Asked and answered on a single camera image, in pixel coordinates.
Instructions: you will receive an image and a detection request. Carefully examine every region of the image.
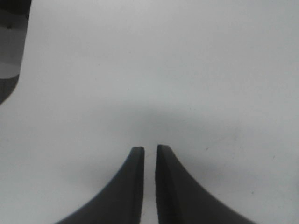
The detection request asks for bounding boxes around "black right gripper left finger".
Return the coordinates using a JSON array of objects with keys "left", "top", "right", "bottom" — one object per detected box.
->
[{"left": 58, "top": 147, "right": 145, "bottom": 224}]

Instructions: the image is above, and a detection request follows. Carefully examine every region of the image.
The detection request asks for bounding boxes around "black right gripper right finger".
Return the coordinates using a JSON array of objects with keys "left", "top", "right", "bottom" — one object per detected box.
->
[{"left": 155, "top": 145, "right": 248, "bottom": 224}]

